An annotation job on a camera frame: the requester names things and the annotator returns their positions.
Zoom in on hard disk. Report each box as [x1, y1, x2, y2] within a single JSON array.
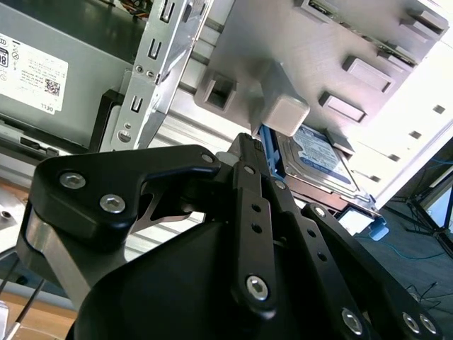
[[257, 123, 391, 242]]

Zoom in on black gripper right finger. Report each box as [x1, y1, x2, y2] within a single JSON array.
[[254, 139, 445, 340]]

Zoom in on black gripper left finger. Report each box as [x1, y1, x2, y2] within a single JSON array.
[[16, 132, 280, 313]]

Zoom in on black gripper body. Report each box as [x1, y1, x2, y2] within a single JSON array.
[[67, 212, 355, 340]]

